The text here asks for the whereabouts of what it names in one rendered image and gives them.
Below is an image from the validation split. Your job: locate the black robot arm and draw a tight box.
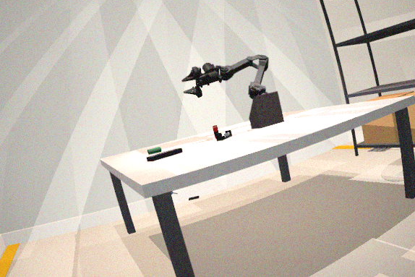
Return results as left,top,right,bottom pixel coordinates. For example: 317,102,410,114
202,55,269,99

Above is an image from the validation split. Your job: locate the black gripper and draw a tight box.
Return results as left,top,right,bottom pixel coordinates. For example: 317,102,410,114
181,67,211,98

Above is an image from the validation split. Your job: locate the red and black battery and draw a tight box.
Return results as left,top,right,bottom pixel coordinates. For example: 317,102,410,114
213,125,219,135

